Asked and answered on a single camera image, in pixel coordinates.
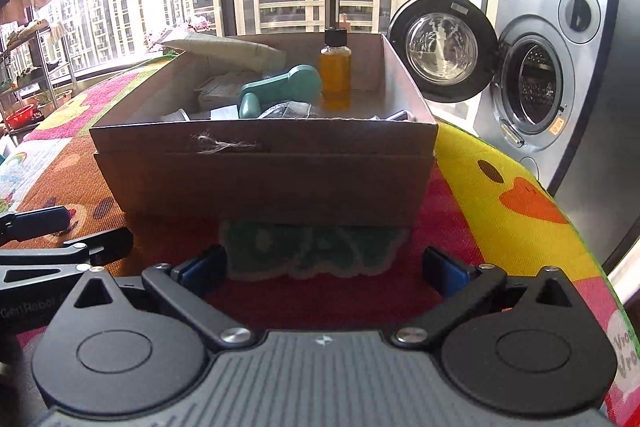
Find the amber liquid bottle black cap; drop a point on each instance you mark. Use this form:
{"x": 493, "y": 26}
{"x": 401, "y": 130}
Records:
{"x": 335, "y": 77}

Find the silver washing machine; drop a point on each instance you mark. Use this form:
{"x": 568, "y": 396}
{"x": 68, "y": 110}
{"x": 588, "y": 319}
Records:
{"x": 580, "y": 72}

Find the red plastic basin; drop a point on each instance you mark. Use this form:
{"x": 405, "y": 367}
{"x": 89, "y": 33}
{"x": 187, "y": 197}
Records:
{"x": 20, "y": 116}

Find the pink orchid in white pot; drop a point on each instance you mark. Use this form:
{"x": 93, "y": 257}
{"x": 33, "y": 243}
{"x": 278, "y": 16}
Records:
{"x": 197, "y": 24}

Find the brown cardboard box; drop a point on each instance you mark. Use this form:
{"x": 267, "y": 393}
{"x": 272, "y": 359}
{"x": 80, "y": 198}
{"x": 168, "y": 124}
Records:
{"x": 260, "y": 172}

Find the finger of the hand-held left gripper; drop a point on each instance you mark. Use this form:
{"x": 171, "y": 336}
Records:
{"x": 35, "y": 224}
{"x": 100, "y": 244}

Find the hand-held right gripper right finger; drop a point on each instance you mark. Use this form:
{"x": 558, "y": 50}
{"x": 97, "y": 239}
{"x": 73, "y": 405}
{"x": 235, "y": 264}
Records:
{"x": 447, "y": 272}

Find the small potted green plant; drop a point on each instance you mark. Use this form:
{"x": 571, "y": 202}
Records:
{"x": 55, "y": 99}

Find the metal shoe rack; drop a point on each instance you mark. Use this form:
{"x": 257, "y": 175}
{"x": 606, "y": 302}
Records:
{"x": 47, "y": 67}

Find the small white carton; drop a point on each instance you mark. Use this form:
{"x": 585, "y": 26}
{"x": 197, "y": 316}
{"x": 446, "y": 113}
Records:
{"x": 220, "y": 89}

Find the round washing machine door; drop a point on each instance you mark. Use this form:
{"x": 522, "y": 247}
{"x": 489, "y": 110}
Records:
{"x": 440, "y": 49}

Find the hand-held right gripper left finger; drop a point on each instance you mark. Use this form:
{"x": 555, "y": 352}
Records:
{"x": 200, "y": 268}

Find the silver foil packet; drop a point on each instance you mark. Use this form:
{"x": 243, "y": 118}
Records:
{"x": 287, "y": 111}

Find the colourful printed mat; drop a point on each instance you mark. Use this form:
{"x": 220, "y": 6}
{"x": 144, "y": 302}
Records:
{"x": 500, "y": 217}

